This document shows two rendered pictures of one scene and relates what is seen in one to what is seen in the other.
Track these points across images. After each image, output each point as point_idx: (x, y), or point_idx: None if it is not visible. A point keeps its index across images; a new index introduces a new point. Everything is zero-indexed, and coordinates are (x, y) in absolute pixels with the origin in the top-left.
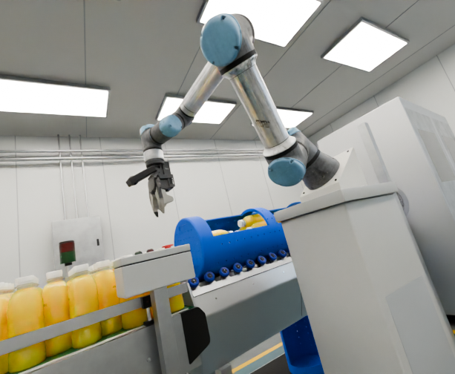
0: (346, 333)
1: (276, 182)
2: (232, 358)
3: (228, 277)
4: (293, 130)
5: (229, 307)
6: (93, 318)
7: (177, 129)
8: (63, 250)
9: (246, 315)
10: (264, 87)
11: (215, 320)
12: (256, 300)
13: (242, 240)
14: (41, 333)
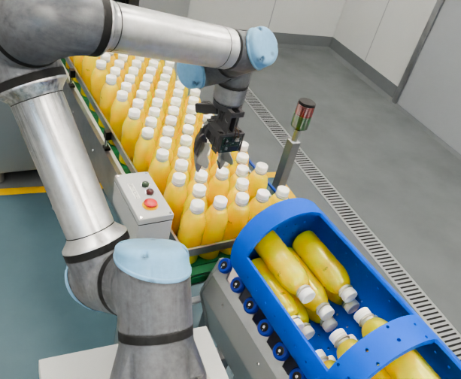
0: None
1: None
2: (228, 364)
3: (250, 316)
4: (114, 253)
5: (222, 329)
6: None
7: (185, 84)
8: (295, 110)
9: (238, 365)
10: (27, 146)
11: (212, 315)
12: (247, 375)
13: (271, 313)
14: (133, 171)
